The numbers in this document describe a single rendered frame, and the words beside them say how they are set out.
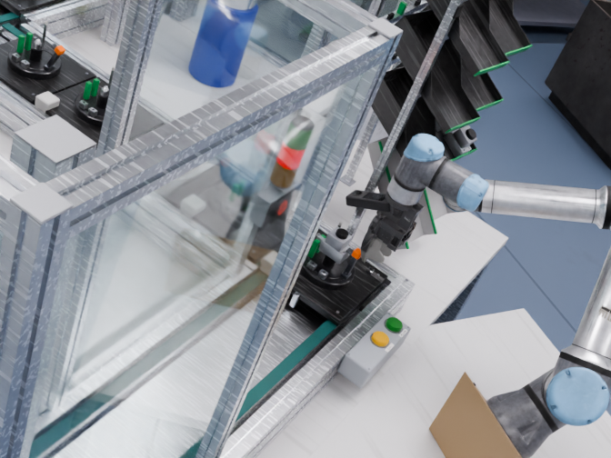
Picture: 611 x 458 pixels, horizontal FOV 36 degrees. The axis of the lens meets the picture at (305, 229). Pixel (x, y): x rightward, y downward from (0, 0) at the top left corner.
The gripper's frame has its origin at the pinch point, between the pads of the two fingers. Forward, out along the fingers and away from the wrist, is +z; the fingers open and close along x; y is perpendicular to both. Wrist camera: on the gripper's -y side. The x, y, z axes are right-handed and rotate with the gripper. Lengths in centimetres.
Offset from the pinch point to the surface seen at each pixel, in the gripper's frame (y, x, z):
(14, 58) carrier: -108, -6, 8
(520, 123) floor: -35, 320, 107
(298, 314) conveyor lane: -4.6, -12.9, 15.5
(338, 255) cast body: -4.8, -2.3, 2.4
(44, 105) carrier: -90, -12, 9
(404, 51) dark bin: -18.6, 23.3, -38.7
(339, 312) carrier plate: 3.3, -9.7, 10.1
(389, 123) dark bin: -14.4, 22.5, -20.7
